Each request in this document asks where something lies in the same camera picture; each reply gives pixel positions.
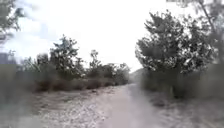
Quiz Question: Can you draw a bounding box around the row of bushes and trees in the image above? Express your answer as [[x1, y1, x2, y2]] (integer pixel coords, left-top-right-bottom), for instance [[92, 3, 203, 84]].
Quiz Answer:
[[0, 34, 132, 94]]

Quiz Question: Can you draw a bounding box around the pale dirt path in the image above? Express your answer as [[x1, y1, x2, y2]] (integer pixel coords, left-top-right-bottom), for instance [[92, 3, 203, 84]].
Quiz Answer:
[[96, 82, 174, 128]]

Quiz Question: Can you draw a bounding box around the dry scrubby ground strip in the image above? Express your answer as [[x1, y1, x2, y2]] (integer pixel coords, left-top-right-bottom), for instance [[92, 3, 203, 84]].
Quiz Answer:
[[0, 84, 129, 128]]

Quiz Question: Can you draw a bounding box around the large leafy tree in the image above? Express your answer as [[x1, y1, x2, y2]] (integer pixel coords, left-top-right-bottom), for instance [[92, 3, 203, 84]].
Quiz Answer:
[[134, 0, 224, 99]]

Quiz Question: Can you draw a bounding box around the dry grass verge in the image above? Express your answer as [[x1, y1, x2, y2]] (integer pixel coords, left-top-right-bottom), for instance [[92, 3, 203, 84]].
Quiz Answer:
[[141, 89, 224, 128]]

